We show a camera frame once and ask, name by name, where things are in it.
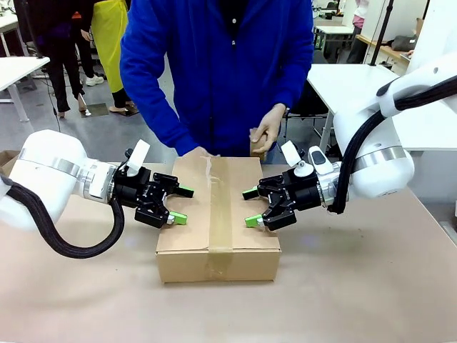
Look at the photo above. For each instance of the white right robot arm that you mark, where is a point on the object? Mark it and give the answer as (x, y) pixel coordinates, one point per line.
(392, 143)

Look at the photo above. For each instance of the person's right forearm blue sleeve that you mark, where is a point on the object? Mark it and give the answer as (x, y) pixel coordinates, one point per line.
(153, 114)

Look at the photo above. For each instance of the dark floor mat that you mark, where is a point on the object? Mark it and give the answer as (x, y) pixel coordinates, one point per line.
(94, 109)
(125, 109)

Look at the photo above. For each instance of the clear packing tape strip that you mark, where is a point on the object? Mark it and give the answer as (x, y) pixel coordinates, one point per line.
(219, 214)

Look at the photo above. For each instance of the grey bag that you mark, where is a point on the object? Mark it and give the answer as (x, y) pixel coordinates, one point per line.
(403, 43)

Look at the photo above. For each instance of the small cardboard box with print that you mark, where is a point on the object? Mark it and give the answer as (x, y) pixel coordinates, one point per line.
(8, 160)

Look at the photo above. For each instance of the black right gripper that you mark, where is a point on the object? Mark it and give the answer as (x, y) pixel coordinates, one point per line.
(301, 193)

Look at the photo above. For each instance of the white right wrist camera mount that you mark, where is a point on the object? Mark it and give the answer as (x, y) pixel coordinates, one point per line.
(294, 157)

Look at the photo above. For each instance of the black tripod pole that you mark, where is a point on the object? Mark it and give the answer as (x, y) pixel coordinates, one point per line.
(382, 32)

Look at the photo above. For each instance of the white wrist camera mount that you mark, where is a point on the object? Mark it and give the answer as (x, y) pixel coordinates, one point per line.
(294, 157)
(137, 157)

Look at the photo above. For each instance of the white table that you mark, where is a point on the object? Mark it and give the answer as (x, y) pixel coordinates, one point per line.
(333, 30)
(392, 103)
(18, 69)

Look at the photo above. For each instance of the white upright panel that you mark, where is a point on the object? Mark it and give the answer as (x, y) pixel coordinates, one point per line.
(426, 32)

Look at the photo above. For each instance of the black chair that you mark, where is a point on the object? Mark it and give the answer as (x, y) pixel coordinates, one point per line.
(308, 103)

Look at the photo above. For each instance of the wooden table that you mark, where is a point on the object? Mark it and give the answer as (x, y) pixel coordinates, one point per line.
(383, 50)

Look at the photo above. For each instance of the person in yellow apron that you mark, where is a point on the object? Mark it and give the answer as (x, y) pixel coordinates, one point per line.
(114, 46)

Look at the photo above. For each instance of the person's right hand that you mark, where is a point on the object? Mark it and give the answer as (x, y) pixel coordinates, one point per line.
(203, 150)

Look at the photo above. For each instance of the large brown cardboard box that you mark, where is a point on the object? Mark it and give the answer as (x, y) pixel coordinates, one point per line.
(218, 218)

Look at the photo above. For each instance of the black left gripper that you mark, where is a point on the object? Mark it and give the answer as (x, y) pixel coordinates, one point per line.
(137, 189)

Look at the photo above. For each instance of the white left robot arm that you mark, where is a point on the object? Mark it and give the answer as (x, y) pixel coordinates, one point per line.
(53, 178)

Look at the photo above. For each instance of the person's left forearm blue sleeve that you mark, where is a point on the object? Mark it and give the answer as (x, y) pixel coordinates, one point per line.
(301, 78)

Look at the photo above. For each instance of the person torso in blue jacket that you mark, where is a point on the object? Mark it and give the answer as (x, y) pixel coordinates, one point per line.
(221, 71)

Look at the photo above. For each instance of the person's left hand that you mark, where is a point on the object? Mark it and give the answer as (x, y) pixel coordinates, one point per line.
(269, 123)

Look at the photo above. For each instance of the person in dark clothes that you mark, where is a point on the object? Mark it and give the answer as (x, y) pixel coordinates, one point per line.
(62, 53)

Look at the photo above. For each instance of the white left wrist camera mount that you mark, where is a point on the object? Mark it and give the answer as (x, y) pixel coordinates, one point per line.
(137, 157)

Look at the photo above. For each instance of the brown packing tape roll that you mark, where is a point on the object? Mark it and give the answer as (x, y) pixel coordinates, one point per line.
(260, 145)

